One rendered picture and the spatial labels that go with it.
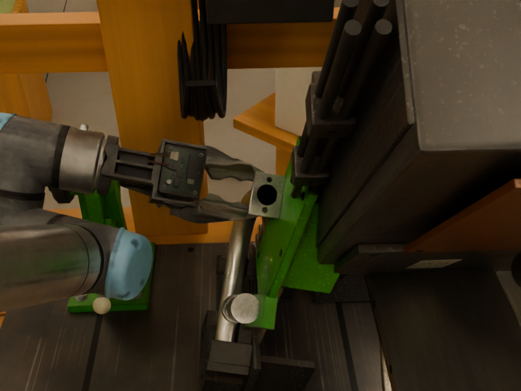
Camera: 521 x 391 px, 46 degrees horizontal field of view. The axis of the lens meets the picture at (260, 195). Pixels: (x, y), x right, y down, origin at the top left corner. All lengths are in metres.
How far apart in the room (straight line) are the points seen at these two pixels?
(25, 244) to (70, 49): 0.61
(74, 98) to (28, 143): 2.83
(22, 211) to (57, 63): 0.45
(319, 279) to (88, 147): 0.32
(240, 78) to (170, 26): 2.64
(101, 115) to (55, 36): 2.25
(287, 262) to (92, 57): 0.55
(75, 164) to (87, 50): 0.42
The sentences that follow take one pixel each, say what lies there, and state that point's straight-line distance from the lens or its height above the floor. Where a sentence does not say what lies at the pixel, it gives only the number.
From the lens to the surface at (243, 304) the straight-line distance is 0.80.
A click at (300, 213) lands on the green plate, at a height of 1.24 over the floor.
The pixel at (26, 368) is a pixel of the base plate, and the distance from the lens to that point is 1.04.
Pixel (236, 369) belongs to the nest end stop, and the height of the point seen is 0.97.
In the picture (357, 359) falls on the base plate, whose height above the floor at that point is 0.90.
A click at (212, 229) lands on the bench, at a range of 1.22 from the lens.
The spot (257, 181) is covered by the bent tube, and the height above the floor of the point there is 1.22.
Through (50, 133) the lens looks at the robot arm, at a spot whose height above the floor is 1.31.
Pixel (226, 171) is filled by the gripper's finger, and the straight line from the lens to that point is 0.78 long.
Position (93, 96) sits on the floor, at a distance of 3.55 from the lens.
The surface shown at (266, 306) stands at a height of 1.10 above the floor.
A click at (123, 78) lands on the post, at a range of 1.03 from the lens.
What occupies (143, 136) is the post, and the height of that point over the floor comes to 1.11.
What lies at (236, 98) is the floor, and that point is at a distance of 3.41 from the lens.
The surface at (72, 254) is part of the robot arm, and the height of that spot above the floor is 1.28.
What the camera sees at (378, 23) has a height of 1.55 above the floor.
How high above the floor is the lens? 1.69
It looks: 39 degrees down
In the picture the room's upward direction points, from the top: straight up
